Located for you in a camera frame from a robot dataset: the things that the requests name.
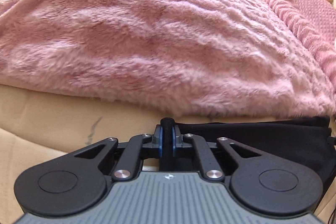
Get black pants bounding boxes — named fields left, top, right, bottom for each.
left=159, top=116, right=336, bottom=205

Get beige mattress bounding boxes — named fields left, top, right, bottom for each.
left=0, top=84, right=336, bottom=215

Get pink quilted headboard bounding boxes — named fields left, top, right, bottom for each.
left=273, top=0, right=336, bottom=49

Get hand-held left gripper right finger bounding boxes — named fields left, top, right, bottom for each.
left=171, top=124, right=263, bottom=181

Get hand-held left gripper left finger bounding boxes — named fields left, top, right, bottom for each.
left=70, top=124, right=164, bottom=181

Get pink fluffy blanket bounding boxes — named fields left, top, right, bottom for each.
left=0, top=0, right=336, bottom=120

